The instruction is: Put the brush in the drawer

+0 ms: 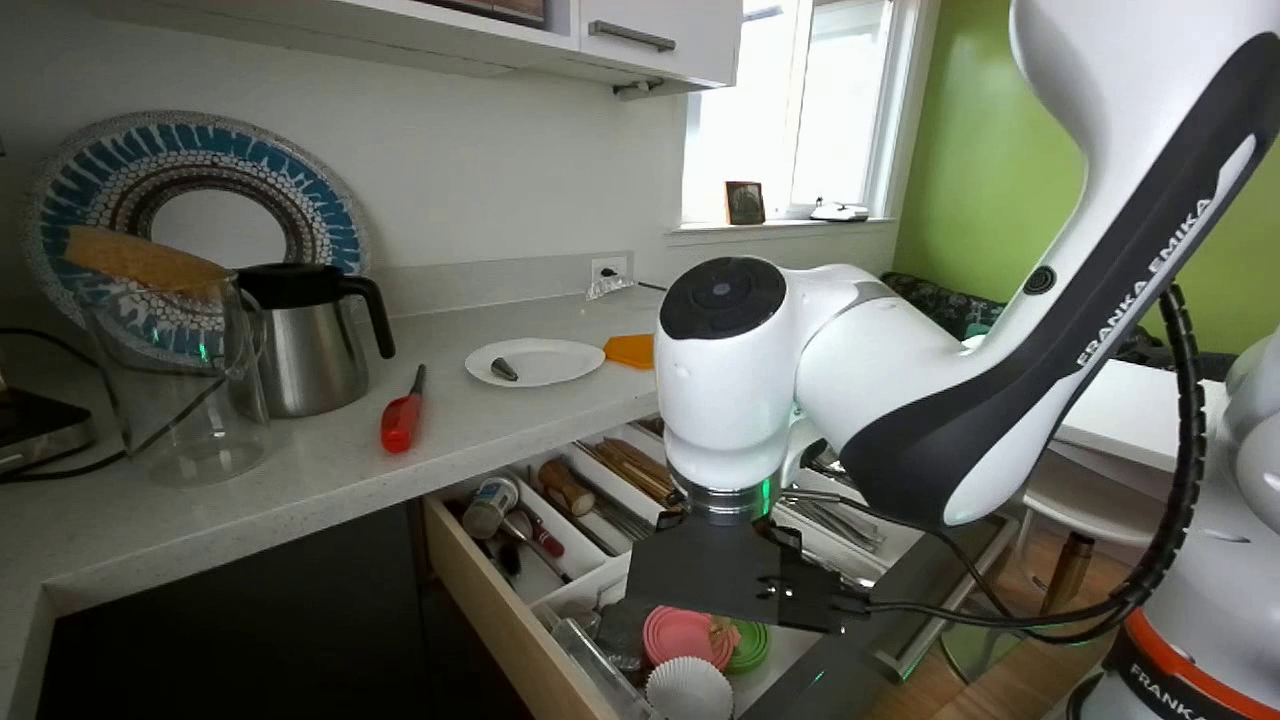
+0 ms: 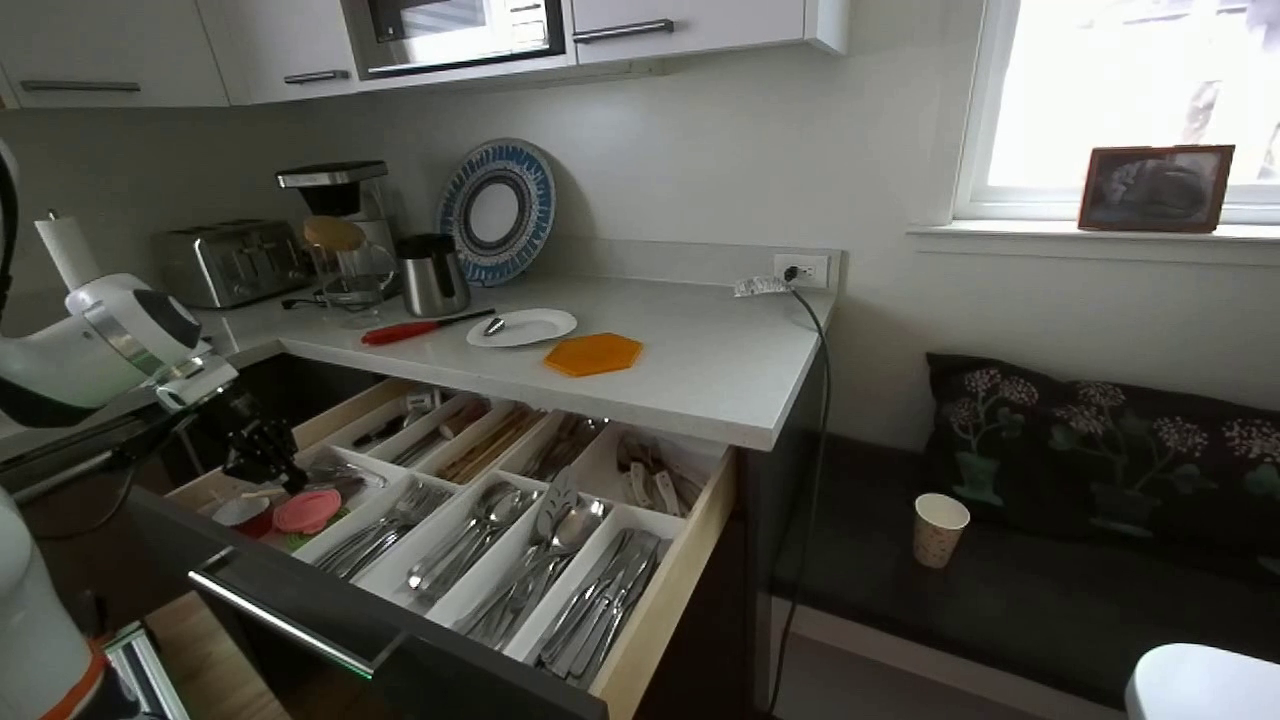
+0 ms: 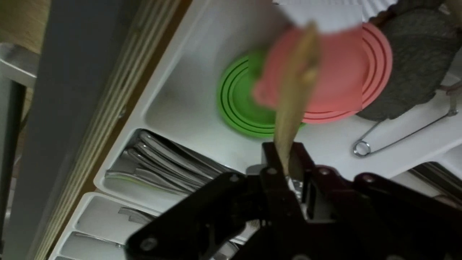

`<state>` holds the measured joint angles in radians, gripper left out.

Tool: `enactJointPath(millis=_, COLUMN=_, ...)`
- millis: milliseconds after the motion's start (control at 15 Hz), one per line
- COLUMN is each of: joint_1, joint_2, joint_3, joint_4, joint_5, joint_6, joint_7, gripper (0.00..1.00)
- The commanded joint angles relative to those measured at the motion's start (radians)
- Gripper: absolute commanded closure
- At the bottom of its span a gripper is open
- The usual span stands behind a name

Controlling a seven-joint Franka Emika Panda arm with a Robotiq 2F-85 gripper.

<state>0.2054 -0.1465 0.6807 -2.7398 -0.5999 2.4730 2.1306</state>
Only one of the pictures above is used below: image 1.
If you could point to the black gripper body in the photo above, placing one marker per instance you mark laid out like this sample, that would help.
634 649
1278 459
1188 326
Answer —
705 574

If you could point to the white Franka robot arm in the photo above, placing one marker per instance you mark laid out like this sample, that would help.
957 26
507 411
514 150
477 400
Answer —
933 361

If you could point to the wooden drawer with grey front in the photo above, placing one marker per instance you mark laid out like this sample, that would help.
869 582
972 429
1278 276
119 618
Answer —
494 612

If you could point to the pink silicone cup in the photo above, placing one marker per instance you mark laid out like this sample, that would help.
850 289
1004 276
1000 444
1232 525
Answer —
685 636

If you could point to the green silicone cup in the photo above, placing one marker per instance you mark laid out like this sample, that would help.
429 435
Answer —
749 645

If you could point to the dark grey round lid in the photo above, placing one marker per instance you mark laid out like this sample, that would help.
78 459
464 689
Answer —
620 636

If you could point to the white round lid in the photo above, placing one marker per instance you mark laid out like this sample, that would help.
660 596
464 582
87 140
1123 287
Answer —
688 695

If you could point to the wooden utensil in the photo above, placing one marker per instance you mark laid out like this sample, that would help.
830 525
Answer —
636 469

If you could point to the white cutlery tray with forks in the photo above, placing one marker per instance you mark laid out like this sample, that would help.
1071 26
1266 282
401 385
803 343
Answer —
586 534

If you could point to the white cutlery tray with spoons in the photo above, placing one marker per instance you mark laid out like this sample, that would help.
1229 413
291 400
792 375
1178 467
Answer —
865 534

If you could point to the small dark item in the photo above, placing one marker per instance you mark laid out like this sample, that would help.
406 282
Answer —
507 369

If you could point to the dark patterned cloth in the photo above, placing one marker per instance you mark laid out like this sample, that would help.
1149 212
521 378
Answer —
947 304

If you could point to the small object on sill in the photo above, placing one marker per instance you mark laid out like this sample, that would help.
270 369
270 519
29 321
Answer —
839 210

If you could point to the white table board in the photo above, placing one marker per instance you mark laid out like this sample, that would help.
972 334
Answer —
1132 425

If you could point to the clear glass jar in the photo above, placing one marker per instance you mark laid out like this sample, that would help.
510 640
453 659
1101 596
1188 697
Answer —
185 425

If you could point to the tan oblong wooden piece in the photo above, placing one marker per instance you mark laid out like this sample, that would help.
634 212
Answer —
140 263

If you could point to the blue white decorative plate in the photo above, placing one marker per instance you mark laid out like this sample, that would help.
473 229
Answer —
92 173

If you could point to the white wall outlet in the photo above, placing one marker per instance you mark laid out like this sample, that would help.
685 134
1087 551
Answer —
611 273

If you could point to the small dark picture frame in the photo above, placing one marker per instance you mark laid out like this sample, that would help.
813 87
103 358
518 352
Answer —
746 202

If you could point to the white wall cabinet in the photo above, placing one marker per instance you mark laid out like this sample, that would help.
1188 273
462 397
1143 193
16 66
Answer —
401 26

